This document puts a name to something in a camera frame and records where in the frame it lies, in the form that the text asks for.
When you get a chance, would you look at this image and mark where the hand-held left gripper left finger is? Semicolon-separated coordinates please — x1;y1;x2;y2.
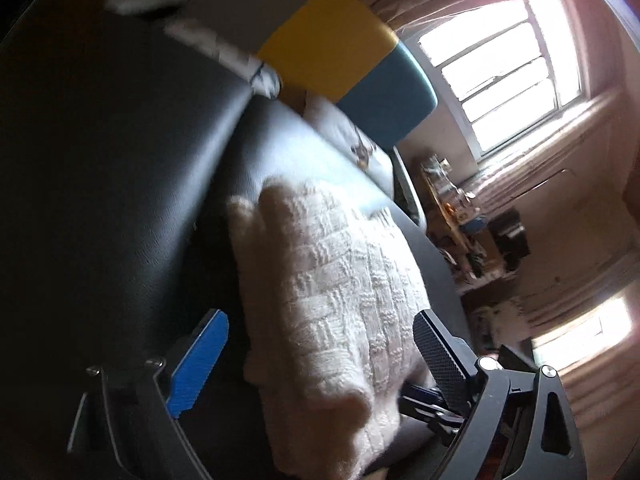
67;308;231;480

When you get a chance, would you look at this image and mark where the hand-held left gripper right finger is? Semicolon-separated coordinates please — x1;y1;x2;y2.
412;308;586;480

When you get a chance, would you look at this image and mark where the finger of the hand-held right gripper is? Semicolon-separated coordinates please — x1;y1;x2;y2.
400;382;468;438

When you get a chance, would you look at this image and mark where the white knit sweater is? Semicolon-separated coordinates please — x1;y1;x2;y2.
227;176;436;480

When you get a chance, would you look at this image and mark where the small bright window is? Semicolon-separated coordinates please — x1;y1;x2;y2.
532;297;631;371

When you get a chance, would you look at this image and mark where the cluttered wooden side table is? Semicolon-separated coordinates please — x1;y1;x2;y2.
420;155;531;286

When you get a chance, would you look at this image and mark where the black leather sofa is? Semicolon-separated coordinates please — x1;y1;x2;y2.
0;0;473;480

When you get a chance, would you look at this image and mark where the deer print cushion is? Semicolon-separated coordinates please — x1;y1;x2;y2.
300;97;393;196

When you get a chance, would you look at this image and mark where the large bright window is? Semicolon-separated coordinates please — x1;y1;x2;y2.
417;0;586;156

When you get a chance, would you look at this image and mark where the white blue patterned cloth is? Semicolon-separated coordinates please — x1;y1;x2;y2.
105;0;281;98

